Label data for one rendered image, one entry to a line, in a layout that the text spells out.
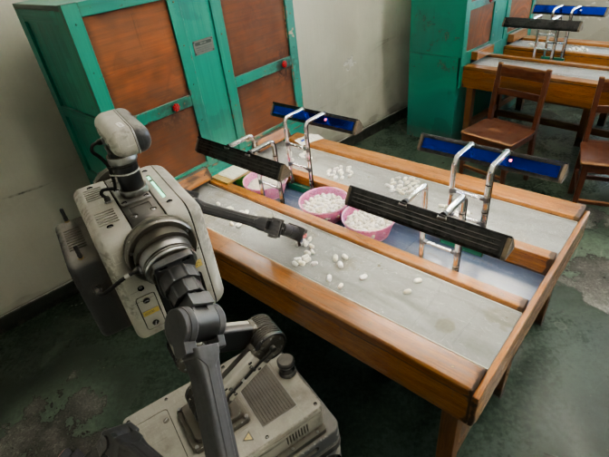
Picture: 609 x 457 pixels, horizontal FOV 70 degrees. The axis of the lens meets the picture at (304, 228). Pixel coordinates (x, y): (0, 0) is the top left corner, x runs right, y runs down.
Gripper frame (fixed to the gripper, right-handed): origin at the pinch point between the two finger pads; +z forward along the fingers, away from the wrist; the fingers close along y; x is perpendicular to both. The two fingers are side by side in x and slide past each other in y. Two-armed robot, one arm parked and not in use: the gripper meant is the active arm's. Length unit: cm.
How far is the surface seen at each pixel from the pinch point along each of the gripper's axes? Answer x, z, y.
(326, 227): -7.2, 6.7, -5.2
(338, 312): 20, -24, -43
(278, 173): -22.0, -23.2, 9.0
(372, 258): -1.8, 4.1, -34.4
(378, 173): -45, 54, 5
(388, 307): 12, -12, -56
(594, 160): -111, 170, -81
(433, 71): -174, 206, 73
